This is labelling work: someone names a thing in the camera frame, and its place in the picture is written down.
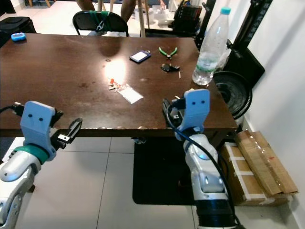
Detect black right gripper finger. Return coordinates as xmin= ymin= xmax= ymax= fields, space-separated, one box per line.
xmin=162 ymin=99 xmax=173 ymax=125

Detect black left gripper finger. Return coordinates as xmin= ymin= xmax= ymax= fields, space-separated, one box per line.
xmin=67 ymin=118 xmax=83 ymax=139

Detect keys with orange tie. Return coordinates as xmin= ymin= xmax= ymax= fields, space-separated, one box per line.
xmin=109 ymin=79 xmax=144 ymax=104

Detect black car key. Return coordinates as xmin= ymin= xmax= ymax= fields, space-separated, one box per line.
xmin=161 ymin=63 xmax=181 ymax=73

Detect black round fan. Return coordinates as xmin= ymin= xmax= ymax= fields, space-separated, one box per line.
xmin=213 ymin=72 xmax=252 ymax=120

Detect blue key tag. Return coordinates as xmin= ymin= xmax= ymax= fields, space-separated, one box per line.
xmin=129 ymin=51 xmax=152 ymax=64

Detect black floor mat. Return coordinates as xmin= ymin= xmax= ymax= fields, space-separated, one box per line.
xmin=132 ymin=138 xmax=196 ymax=207

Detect clear plastic water bottle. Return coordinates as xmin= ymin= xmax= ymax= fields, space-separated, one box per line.
xmin=192 ymin=7 xmax=232 ymax=86

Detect black floor stand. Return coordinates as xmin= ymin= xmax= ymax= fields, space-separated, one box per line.
xmin=224 ymin=0 xmax=273 ymax=91

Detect flattened cardboard box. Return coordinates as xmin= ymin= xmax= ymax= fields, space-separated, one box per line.
xmin=219 ymin=130 xmax=299 ymax=207

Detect black storage crate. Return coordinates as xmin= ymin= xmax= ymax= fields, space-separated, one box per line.
xmin=172 ymin=0 xmax=204 ymax=35

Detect black chair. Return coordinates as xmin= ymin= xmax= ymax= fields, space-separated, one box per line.
xmin=73 ymin=10 xmax=129 ymax=37

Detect small blue case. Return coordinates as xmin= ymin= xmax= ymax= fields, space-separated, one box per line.
xmin=10 ymin=32 xmax=26 ymax=42

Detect bare person leg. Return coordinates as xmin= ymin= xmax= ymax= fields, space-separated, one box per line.
xmin=121 ymin=0 xmax=137 ymax=22
xmin=76 ymin=0 xmax=95 ymax=11

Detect black bag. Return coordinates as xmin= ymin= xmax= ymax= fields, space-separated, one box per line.
xmin=0 ymin=17 xmax=36 ymax=47

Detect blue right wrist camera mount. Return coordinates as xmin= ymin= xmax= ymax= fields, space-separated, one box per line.
xmin=180 ymin=88 xmax=212 ymax=134

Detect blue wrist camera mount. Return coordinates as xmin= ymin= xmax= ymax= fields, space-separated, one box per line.
xmin=180 ymin=88 xmax=212 ymax=134
xmin=24 ymin=101 xmax=56 ymax=149

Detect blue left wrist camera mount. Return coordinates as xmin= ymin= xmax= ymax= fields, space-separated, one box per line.
xmin=24 ymin=101 xmax=56 ymax=149

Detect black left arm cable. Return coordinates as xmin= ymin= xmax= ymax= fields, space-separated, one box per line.
xmin=0 ymin=103 xmax=26 ymax=115

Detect green handled pliers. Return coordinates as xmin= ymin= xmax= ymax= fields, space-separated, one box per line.
xmin=158 ymin=47 xmax=178 ymax=60

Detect wooden post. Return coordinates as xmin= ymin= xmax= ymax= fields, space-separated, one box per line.
xmin=137 ymin=0 xmax=147 ymax=38

